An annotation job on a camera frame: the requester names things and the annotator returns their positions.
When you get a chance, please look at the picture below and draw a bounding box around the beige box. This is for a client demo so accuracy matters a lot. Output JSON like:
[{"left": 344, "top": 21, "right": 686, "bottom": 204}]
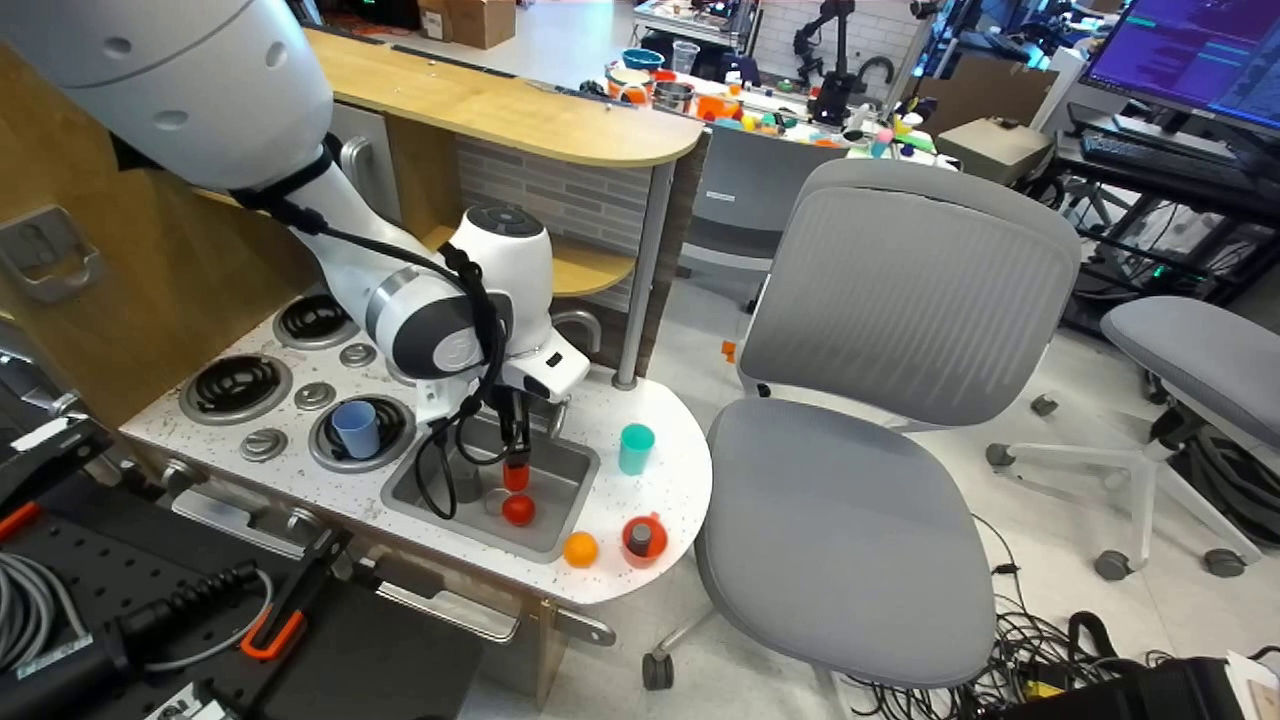
[{"left": 934, "top": 117, "right": 1055, "bottom": 187}]

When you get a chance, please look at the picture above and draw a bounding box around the black keyboard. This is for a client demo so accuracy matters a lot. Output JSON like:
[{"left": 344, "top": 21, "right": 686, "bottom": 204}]
[{"left": 1079, "top": 129, "right": 1246, "bottom": 189}]

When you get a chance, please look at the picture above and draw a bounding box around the red-orange cup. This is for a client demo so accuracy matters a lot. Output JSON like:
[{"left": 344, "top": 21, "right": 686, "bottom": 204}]
[{"left": 620, "top": 512, "right": 670, "bottom": 570}]

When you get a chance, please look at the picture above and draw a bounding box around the teal plastic cup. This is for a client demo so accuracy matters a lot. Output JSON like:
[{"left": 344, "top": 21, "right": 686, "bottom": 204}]
[{"left": 617, "top": 422, "right": 657, "bottom": 477}]

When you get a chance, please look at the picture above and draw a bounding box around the black desk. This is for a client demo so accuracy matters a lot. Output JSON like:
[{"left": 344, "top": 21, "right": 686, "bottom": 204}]
[{"left": 1055, "top": 100, "right": 1280, "bottom": 336}]

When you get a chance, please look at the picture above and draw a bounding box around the wooden toy kitchen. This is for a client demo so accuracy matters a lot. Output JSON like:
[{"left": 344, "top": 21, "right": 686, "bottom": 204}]
[{"left": 0, "top": 28, "right": 716, "bottom": 706}]

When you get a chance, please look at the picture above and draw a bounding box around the grey plastic chair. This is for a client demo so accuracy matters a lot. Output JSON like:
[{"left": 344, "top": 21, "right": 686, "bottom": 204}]
[{"left": 678, "top": 124, "right": 852, "bottom": 313}]

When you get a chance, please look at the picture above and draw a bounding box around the toy stove burner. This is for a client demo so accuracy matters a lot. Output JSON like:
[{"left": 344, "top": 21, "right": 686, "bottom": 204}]
[
  {"left": 272, "top": 292, "right": 360, "bottom": 352},
  {"left": 307, "top": 394, "right": 418, "bottom": 474},
  {"left": 179, "top": 352, "right": 295, "bottom": 427}
]

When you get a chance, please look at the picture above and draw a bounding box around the grey wall holder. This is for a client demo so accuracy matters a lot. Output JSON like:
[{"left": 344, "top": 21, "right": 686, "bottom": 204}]
[{"left": 0, "top": 204, "right": 108, "bottom": 305}]

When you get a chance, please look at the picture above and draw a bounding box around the silver oven door handle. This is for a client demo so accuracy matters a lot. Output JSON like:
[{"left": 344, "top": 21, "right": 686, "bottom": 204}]
[
  {"left": 170, "top": 487, "right": 303, "bottom": 557},
  {"left": 374, "top": 578, "right": 522, "bottom": 645}
]

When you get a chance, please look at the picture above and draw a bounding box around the silver cabinet door handle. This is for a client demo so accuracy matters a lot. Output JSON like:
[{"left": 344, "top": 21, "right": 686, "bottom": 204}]
[{"left": 339, "top": 135, "right": 378, "bottom": 217}]

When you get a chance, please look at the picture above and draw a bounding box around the monitor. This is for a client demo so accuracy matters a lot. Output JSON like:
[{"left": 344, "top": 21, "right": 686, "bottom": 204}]
[{"left": 1080, "top": 0, "right": 1280, "bottom": 138}]

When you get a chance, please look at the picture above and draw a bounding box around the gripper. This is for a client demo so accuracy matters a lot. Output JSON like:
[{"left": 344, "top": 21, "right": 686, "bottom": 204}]
[{"left": 496, "top": 386, "right": 535, "bottom": 471}]

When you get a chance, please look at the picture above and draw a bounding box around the toy kitchen sink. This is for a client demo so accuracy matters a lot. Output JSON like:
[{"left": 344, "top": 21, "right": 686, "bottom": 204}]
[{"left": 380, "top": 408, "right": 602, "bottom": 564}]

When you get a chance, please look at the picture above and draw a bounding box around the blue plastic cup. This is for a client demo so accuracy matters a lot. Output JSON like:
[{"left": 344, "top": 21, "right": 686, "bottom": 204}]
[{"left": 331, "top": 400, "right": 383, "bottom": 461}]

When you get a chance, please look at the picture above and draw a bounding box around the black and orange clamp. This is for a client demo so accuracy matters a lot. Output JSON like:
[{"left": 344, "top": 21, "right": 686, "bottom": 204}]
[{"left": 239, "top": 527, "right": 353, "bottom": 663}]

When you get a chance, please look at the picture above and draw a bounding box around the grey mesh office chair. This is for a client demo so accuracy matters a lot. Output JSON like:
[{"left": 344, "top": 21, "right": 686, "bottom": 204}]
[{"left": 642, "top": 157, "right": 1084, "bottom": 692}]

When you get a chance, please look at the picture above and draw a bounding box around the tangle of black cables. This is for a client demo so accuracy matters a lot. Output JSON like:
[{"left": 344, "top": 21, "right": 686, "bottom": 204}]
[{"left": 848, "top": 514, "right": 1280, "bottom": 720}]

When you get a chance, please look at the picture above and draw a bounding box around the coil of grey cable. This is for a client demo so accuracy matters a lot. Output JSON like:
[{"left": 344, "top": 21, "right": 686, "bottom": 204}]
[{"left": 0, "top": 550, "right": 93, "bottom": 673}]

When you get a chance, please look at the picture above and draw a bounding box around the toy kitchen tap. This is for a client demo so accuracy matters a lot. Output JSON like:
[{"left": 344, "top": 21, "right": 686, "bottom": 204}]
[{"left": 551, "top": 309, "right": 605, "bottom": 357}]

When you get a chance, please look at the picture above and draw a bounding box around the cardboard box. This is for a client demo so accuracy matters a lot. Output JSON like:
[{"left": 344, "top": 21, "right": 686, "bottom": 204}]
[{"left": 418, "top": 0, "right": 519, "bottom": 51}]

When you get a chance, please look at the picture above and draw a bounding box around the grey office chair white base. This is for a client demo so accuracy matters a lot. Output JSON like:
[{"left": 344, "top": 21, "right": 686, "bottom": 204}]
[{"left": 985, "top": 294, "right": 1280, "bottom": 582}]

